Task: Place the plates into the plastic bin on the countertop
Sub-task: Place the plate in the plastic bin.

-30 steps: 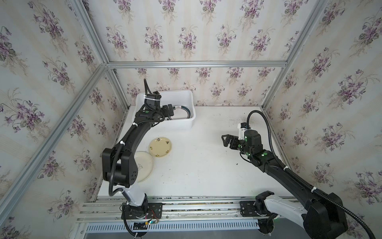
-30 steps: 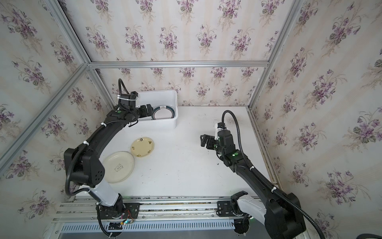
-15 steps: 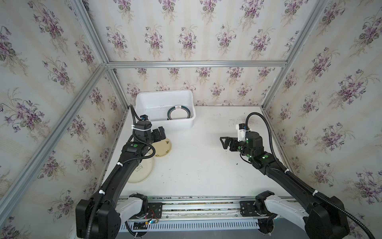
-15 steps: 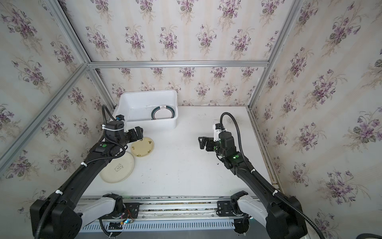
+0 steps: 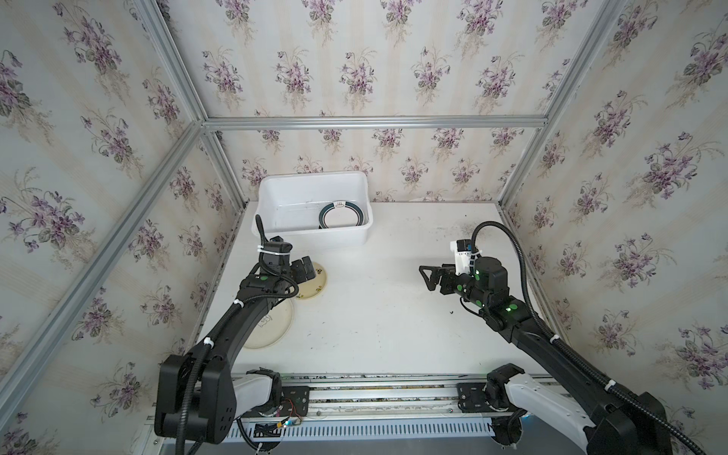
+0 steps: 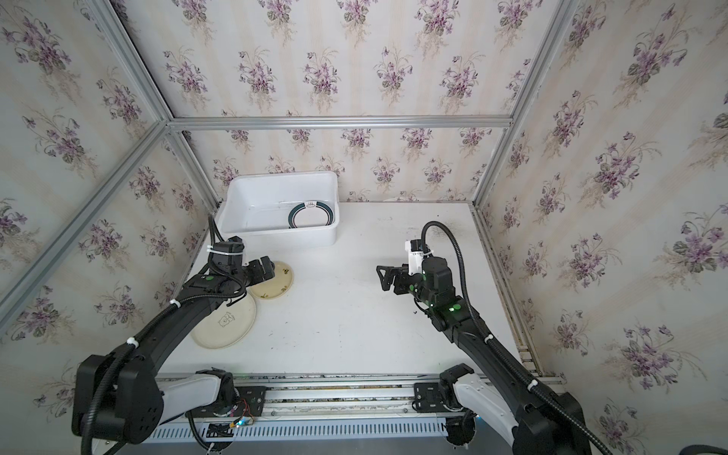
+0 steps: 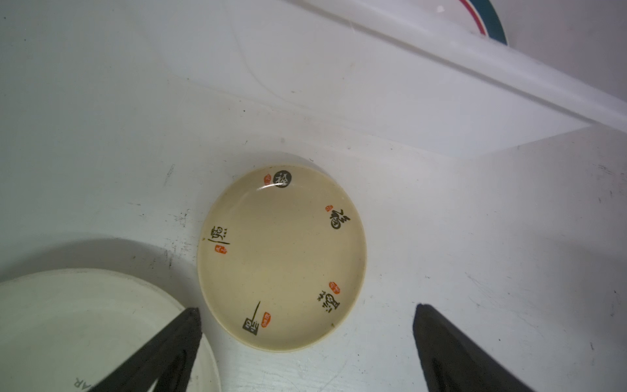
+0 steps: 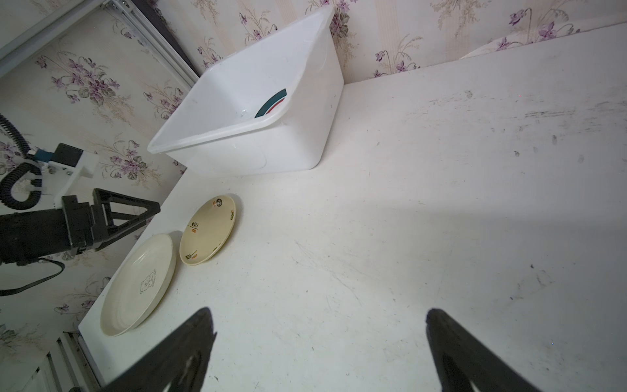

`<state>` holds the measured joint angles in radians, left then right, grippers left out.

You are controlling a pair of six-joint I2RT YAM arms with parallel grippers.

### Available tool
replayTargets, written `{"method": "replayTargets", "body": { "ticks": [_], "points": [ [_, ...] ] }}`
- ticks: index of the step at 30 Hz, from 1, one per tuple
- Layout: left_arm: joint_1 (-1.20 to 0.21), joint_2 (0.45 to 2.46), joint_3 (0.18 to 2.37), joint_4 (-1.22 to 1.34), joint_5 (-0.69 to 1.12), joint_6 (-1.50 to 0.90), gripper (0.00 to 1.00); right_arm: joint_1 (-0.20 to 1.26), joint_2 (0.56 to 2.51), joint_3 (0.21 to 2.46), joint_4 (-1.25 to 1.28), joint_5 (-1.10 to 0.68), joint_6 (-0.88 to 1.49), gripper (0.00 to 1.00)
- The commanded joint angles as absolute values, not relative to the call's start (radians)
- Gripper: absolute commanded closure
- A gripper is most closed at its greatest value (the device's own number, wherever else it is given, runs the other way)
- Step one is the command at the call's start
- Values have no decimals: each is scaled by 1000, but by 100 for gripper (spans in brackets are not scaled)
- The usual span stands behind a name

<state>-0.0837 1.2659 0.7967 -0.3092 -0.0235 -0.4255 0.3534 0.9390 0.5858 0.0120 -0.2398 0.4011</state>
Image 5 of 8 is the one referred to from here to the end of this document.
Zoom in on small yellow floral plate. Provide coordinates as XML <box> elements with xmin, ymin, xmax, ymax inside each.
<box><xmin>297</xmin><ymin>262</ymin><xmax>327</xmax><ymax>300</ymax></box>

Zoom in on large cream plate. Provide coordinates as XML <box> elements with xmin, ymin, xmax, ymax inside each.
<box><xmin>244</xmin><ymin>301</ymin><xmax>295</xmax><ymax>350</ymax></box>

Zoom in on green red rimmed plate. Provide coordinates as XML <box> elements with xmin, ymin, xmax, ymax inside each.
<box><xmin>318</xmin><ymin>200</ymin><xmax>365</xmax><ymax>229</ymax></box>

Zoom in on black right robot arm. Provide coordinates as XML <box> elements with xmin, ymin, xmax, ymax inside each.
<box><xmin>419</xmin><ymin>257</ymin><xmax>673</xmax><ymax>454</ymax></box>

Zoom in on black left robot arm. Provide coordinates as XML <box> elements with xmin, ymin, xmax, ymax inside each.
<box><xmin>154</xmin><ymin>236</ymin><xmax>316</xmax><ymax>454</ymax></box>

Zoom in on white plastic bin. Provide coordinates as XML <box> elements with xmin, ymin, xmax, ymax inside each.
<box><xmin>255</xmin><ymin>171</ymin><xmax>373</xmax><ymax>251</ymax></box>

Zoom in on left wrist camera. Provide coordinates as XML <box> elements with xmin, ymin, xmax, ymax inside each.
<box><xmin>258</xmin><ymin>237</ymin><xmax>293</xmax><ymax>257</ymax></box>

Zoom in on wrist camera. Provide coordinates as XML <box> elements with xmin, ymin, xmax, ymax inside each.
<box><xmin>450</xmin><ymin>239</ymin><xmax>475</xmax><ymax>275</ymax></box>
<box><xmin>258</xmin><ymin>237</ymin><xmax>293</xmax><ymax>257</ymax></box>

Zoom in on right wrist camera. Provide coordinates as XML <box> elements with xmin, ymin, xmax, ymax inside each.
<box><xmin>450</xmin><ymin>239</ymin><xmax>475</xmax><ymax>275</ymax></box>

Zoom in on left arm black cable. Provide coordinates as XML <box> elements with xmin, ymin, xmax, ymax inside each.
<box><xmin>173</xmin><ymin>214</ymin><xmax>303</xmax><ymax>455</ymax></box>

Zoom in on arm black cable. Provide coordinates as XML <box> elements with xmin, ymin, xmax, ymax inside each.
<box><xmin>469</xmin><ymin>220</ymin><xmax>706</xmax><ymax>455</ymax></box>
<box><xmin>173</xmin><ymin>214</ymin><xmax>303</xmax><ymax>455</ymax></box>

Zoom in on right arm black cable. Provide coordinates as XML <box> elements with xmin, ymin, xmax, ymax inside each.
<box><xmin>469</xmin><ymin>220</ymin><xmax>706</xmax><ymax>455</ymax></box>

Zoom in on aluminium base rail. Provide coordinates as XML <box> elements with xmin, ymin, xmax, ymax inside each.
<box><xmin>235</xmin><ymin>373</ymin><xmax>516</xmax><ymax>425</ymax></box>

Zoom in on aluminium frame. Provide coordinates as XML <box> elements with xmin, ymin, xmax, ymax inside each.
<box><xmin>1</xmin><ymin>1</ymin><xmax>613</xmax><ymax>416</ymax></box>

